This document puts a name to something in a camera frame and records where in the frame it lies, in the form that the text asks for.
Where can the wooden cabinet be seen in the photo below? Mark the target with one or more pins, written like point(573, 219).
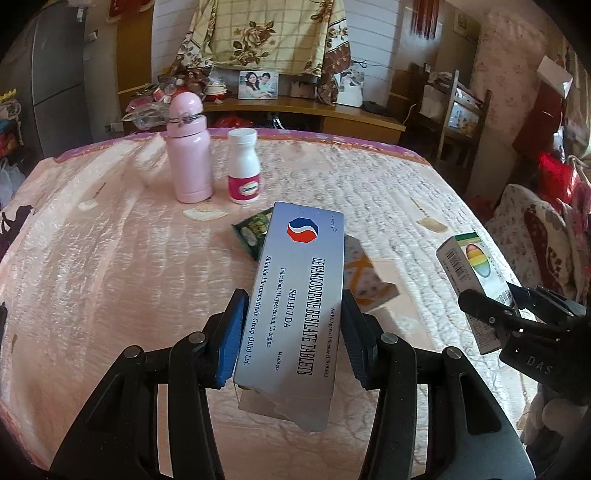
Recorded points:
point(360, 122)

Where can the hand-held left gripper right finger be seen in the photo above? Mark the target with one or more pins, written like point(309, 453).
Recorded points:
point(358, 346)

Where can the wedding photo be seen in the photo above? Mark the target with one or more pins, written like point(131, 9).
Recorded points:
point(353, 90)

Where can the white paper bag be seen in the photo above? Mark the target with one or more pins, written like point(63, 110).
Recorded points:
point(554, 74)

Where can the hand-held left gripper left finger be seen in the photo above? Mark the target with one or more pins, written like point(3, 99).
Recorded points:
point(231, 332)

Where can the floral cushion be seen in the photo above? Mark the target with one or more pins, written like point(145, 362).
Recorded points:
point(521, 221)

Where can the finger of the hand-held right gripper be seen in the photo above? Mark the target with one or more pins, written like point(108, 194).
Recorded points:
point(489, 311)
point(521, 295)

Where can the black item on cabinet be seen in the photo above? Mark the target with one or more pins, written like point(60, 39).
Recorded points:
point(376, 107)

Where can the framed couple photo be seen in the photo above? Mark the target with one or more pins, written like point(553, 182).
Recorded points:
point(258, 85)

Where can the silver medicine box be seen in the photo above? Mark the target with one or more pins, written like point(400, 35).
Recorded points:
point(300, 295)

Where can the dark wooden chair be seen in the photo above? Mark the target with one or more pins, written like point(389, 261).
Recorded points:
point(443, 120)

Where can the white pill bottle pink label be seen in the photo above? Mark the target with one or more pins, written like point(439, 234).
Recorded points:
point(244, 161)

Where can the red knot tassel hanging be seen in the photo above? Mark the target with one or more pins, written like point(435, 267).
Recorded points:
point(425, 16)

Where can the floral yellow cloth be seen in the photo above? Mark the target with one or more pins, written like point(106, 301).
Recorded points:
point(258, 37)

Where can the red plastic bag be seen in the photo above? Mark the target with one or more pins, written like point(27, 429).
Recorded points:
point(482, 207)

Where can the white plastic bag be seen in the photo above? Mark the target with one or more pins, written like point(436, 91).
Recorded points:
point(10, 180)

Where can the white green medicine box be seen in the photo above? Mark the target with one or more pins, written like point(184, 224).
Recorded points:
point(471, 263)

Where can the grey refrigerator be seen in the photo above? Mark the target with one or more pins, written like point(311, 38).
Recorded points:
point(55, 69)

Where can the pink quilted mattress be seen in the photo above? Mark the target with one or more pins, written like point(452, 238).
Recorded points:
point(115, 258)

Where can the red item under cabinet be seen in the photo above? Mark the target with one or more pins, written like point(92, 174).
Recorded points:
point(233, 122)

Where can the green snack packet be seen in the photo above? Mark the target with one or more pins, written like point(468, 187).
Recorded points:
point(251, 230)

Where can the small printed cardboard box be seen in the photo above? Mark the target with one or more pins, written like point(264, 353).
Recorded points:
point(369, 281)

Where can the pink floral upright mattress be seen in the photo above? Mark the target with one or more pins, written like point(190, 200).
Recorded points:
point(508, 92)

